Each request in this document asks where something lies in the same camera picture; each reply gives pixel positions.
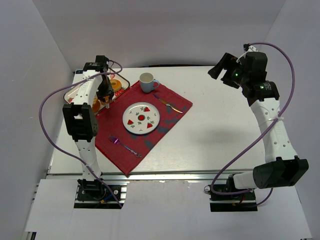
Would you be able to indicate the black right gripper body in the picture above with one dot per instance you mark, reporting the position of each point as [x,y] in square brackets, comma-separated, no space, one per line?
[227,69]

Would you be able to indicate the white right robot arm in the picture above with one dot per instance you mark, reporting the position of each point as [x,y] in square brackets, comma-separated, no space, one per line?
[282,167]

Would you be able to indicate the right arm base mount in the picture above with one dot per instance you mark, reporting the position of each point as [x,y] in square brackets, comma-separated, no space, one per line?
[238,202]

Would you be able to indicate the red placemat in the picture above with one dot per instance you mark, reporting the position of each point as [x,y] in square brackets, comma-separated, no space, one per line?
[126,142]

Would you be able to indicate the sesame bun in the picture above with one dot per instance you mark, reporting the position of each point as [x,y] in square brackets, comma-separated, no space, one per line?
[103,102]

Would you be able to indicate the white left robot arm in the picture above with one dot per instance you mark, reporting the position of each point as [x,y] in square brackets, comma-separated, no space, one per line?
[82,125]

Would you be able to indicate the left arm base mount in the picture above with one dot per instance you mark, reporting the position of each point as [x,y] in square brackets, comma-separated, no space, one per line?
[112,196]

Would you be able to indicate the strawberry pattern tray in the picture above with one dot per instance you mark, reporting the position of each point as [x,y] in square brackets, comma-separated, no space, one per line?
[78,76]

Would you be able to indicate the ring donut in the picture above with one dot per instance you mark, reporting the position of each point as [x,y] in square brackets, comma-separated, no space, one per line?
[116,85]

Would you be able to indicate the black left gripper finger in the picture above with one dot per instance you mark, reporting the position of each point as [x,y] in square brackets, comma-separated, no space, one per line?
[110,96]
[100,98]

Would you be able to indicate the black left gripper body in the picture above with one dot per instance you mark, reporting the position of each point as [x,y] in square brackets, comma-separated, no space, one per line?
[105,92]

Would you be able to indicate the white strawberry plate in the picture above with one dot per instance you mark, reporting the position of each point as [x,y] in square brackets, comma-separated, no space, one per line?
[141,118]

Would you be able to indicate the iridescent fork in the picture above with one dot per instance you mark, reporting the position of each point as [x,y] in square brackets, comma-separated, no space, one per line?
[116,141]

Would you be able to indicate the blue white mug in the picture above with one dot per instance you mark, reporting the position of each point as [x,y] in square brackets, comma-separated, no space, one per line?
[148,83]

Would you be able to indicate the metal tongs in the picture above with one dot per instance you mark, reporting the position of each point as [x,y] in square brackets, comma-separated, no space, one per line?
[107,102]

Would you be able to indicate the iridescent knife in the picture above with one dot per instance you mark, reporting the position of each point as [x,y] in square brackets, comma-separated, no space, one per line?
[167,104]

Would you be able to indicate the round sugared cake bread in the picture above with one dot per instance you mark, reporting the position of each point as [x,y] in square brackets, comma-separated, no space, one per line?
[96,105]

